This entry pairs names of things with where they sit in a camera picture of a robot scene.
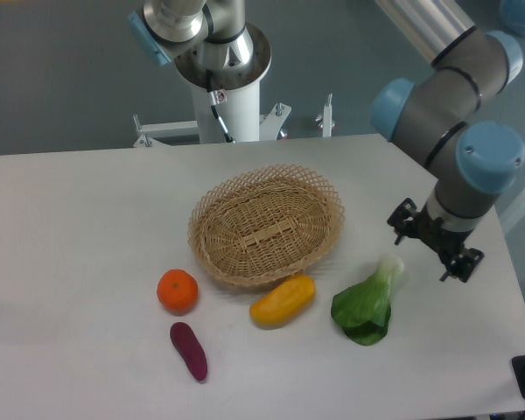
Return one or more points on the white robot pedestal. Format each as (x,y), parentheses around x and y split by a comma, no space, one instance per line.
(224,79)

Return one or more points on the blue plastic bag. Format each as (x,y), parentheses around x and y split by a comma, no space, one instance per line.
(512,15)

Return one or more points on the purple sweet potato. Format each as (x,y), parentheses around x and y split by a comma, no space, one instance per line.
(189,348)

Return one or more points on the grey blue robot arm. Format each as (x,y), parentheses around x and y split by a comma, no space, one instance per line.
(472,163)

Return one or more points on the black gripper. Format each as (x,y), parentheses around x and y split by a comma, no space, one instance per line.
(459,262)

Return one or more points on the orange tangerine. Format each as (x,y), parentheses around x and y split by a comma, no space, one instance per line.
(177,291)

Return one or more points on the woven wicker basket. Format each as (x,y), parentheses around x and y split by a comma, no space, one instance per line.
(262,226)

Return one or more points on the green bok choy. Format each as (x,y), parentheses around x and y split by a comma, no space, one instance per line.
(363,310)

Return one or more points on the yellow mango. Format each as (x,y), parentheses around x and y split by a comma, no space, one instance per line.
(285,302)

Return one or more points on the white base leg frame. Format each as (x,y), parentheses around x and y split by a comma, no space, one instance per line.
(166,130)

